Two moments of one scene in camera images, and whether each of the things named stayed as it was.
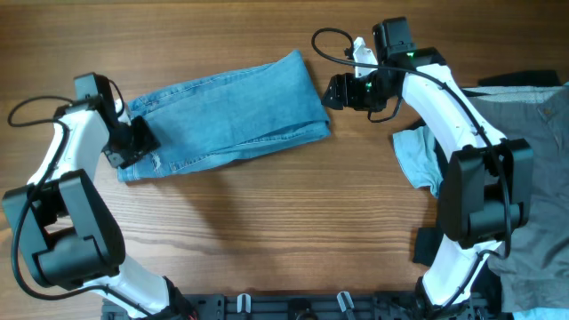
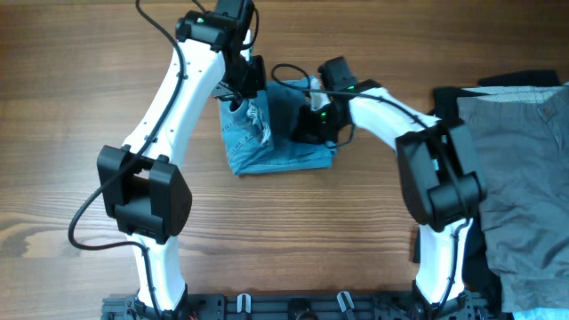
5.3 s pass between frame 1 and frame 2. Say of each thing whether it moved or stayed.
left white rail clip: stayed
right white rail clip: stayed
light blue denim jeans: moved
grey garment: stayed
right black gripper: moved
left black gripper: moved
